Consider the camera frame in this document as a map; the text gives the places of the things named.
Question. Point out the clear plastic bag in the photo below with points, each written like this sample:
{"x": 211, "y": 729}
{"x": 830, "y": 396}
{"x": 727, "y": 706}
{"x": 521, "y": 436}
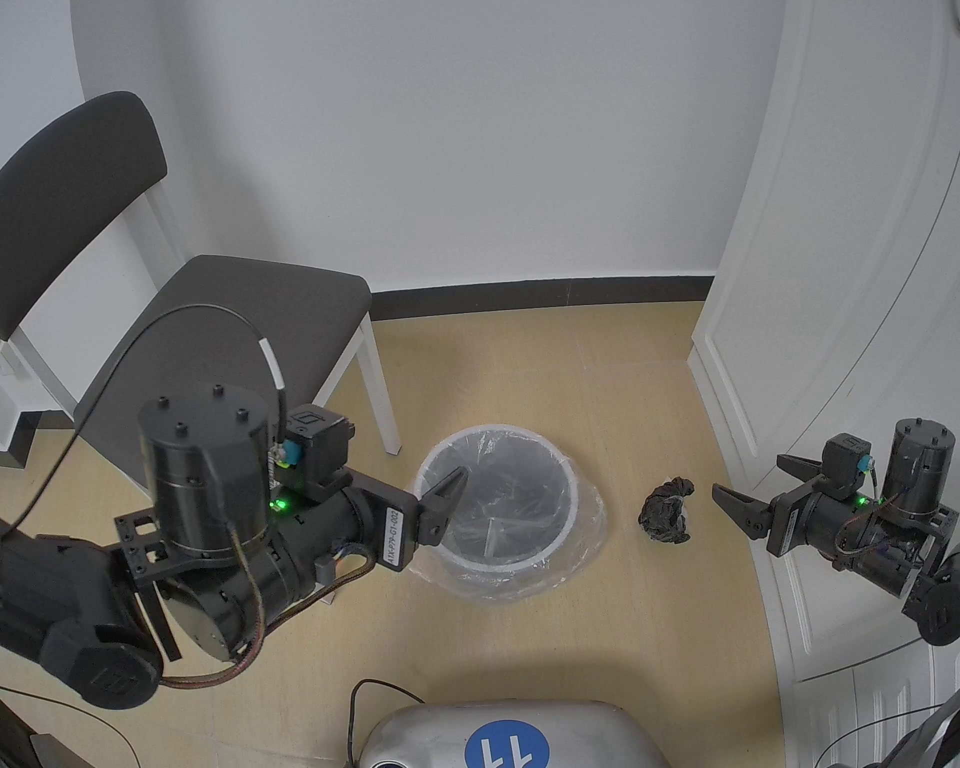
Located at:
{"x": 585, "y": 547}

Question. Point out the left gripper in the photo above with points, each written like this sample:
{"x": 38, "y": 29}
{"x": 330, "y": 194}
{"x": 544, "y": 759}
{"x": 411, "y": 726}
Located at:
{"x": 330, "y": 540}

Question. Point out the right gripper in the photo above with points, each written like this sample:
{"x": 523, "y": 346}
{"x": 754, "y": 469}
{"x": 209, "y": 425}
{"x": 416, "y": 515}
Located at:
{"x": 840, "y": 529}

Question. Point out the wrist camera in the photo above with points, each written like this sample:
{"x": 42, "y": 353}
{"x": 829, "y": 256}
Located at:
{"x": 847, "y": 461}
{"x": 322, "y": 442}

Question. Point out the white trash bin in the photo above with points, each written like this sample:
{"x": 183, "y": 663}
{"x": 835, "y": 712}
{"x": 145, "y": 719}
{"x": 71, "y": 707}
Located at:
{"x": 495, "y": 561}

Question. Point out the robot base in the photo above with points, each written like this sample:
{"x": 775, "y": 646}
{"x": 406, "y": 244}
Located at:
{"x": 517, "y": 735}

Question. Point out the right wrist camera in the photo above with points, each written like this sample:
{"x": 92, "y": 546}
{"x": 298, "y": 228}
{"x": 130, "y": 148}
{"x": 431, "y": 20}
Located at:
{"x": 847, "y": 461}

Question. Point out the white wardrobe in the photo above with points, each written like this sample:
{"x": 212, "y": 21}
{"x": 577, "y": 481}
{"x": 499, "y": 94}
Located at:
{"x": 840, "y": 225}

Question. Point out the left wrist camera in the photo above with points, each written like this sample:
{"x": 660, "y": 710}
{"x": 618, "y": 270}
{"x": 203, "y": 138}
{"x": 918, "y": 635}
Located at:
{"x": 322, "y": 442}

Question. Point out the grey chair with white legs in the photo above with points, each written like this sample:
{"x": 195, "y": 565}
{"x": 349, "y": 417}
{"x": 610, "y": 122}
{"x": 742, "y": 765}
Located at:
{"x": 247, "y": 300}

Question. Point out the crumpled black plastic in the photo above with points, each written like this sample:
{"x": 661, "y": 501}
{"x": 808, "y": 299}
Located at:
{"x": 664, "y": 514}

